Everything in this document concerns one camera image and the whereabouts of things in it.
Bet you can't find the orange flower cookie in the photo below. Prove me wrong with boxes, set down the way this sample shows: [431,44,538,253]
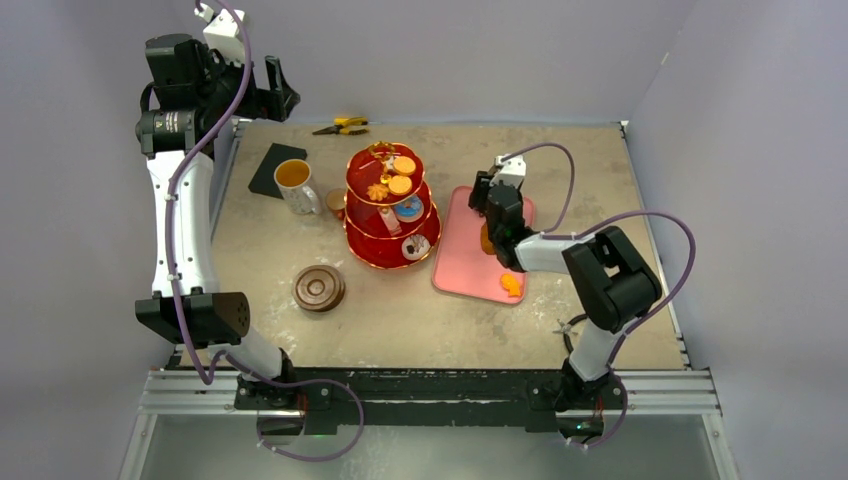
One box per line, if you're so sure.
[366,183,390,204]

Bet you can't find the red three-tier cake stand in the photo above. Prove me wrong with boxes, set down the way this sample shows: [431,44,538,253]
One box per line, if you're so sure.
[344,141,441,270]

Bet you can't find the pink serving tray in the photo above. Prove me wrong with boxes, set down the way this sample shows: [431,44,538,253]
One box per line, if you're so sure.
[432,186,526,305]

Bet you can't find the brown croissant pastry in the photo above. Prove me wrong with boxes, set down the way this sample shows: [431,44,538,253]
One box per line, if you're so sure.
[480,223,495,255]

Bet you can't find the orange fish cookie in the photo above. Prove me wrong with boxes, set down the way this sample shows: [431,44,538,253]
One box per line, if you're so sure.
[500,273,522,298]

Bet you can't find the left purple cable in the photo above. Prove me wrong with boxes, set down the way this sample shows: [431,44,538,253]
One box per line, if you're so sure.
[162,0,366,464]

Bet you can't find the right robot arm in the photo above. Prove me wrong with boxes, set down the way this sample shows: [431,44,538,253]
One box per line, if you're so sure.
[468,171,662,407]

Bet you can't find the pink cake slice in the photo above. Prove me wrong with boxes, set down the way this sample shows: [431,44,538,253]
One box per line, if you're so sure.
[377,206,402,238]

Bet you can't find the black base frame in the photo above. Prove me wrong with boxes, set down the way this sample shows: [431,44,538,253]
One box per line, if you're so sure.
[234,367,625,435]

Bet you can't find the black handled pliers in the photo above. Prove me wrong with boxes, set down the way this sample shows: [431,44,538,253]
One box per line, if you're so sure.
[553,313,588,355]

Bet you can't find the black square mat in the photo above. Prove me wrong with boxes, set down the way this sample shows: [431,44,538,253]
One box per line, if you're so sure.
[248,143,308,200]

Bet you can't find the round orange cookie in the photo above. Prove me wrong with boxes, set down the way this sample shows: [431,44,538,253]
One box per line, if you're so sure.
[387,175,413,196]

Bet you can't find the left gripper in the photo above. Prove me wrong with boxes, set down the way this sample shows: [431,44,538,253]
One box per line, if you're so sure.
[195,44,298,121]

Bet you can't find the small brown cup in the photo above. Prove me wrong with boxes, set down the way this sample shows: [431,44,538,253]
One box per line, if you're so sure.
[325,188,347,221]

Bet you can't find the yellow black pliers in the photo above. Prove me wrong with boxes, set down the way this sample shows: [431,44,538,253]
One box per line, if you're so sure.
[312,117,369,136]

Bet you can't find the round cracker cookie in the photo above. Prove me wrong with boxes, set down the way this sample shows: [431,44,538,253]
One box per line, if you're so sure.
[391,156,417,177]

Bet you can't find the aluminium rail frame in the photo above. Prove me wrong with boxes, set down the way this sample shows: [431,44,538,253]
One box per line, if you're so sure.
[135,119,723,419]

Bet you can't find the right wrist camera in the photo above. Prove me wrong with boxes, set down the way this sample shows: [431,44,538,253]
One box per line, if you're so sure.
[490,155,527,190]

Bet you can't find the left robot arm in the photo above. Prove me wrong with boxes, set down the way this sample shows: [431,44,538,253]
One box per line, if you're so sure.
[135,33,298,409]

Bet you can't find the blue frosted donut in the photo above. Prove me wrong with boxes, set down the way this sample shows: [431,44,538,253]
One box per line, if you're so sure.
[393,195,424,223]

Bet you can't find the white mug with tea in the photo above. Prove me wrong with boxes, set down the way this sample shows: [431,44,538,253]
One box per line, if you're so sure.
[273,159,323,215]

